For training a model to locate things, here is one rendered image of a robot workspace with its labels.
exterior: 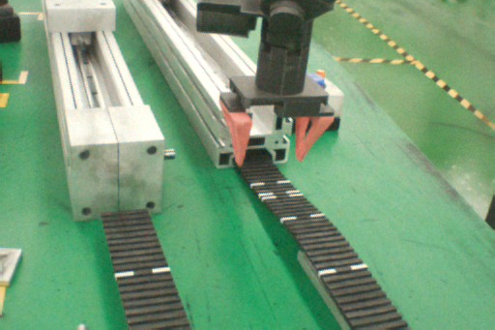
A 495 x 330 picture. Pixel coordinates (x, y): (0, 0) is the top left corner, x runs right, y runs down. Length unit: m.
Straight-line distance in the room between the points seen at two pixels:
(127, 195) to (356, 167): 0.33
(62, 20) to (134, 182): 0.42
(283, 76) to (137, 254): 0.25
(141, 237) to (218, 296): 0.09
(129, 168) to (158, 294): 0.17
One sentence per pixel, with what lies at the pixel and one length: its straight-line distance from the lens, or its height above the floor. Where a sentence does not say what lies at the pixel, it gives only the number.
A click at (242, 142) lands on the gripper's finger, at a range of 0.71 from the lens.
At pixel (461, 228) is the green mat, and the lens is 0.79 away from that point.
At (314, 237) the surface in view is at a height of 0.81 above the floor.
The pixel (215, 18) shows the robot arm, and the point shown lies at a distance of 0.68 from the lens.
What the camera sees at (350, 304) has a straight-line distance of 0.57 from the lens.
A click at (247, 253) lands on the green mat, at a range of 0.67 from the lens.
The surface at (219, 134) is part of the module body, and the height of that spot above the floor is 0.83.
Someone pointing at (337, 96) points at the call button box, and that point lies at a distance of 0.93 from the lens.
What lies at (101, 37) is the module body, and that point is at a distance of 1.01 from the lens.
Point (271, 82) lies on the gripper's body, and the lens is 0.69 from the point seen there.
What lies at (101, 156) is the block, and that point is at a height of 0.86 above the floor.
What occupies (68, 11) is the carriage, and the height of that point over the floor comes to 0.90.
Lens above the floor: 1.18
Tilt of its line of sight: 27 degrees down
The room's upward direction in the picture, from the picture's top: 6 degrees clockwise
